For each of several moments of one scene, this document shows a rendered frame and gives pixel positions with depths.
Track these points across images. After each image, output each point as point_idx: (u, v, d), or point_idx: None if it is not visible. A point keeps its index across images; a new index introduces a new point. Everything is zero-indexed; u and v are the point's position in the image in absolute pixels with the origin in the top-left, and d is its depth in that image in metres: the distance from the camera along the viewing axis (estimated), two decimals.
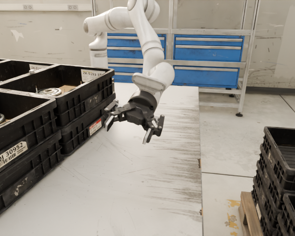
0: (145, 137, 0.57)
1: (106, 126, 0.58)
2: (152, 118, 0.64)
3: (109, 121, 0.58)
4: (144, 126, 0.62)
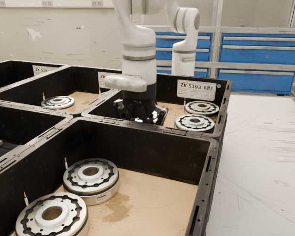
0: None
1: None
2: (154, 109, 0.57)
3: None
4: (147, 119, 0.60)
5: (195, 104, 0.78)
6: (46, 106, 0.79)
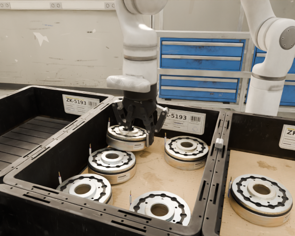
0: (147, 147, 0.61)
1: None
2: (155, 108, 0.57)
3: None
4: None
5: None
6: (97, 165, 0.53)
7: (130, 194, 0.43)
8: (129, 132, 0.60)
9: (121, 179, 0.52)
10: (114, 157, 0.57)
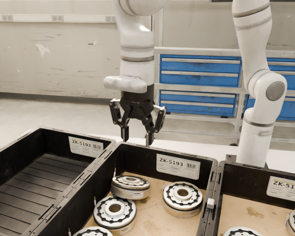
0: (147, 147, 0.61)
1: (124, 141, 0.63)
2: (152, 109, 0.57)
3: (124, 137, 0.62)
4: None
5: None
6: (102, 220, 0.59)
7: None
8: (130, 181, 0.66)
9: (124, 231, 0.58)
10: (117, 207, 0.63)
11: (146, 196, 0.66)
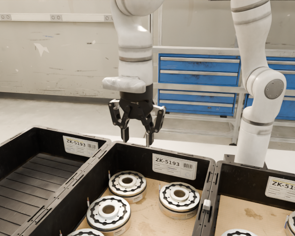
0: (147, 147, 0.61)
1: (124, 142, 0.63)
2: (152, 109, 0.57)
3: (124, 138, 0.62)
4: None
5: None
6: (95, 222, 0.57)
7: None
8: (127, 186, 0.67)
9: (118, 233, 0.56)
10: (111, 208, 0.61)
11: (145, 194, 0.68)
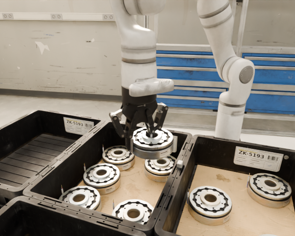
0: None
1: (130, 152, 0.59)
2: (155, 107, 0.58)
3: (132, 148, 0.58)
4: (145, 121, 0.59)
5: (261, 181, 0.68)
6: (90, 181, 0.69)
7: (113, 202, 0.60)
8: (118, 156, 0.79)
9: (108, 190, 0.69)
10: (104, 172, 0.73)
11: (133, 164, 0.81)
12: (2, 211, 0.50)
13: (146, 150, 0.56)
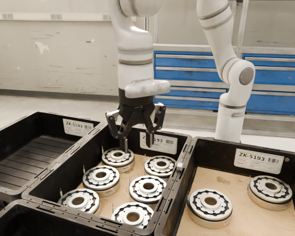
0: (151, 147, 0.61)
1: (125, 153, 0.59)
2: (152, 108, 0.58)
3: (127, 149, 0.58)
4: (143, 121, 0.59)
5: (262, 184, 0.67)
6: (89, 184, 0.69)
7: (113, 205, 0.59)
8: (117, 158, 0.78)
9: (108, 193, 0.68)
10: (103, 174, 0.73)
11: (133, 166, 0.80)
12: (0, 215, 0.49)
13: (143, 202, 0.63)
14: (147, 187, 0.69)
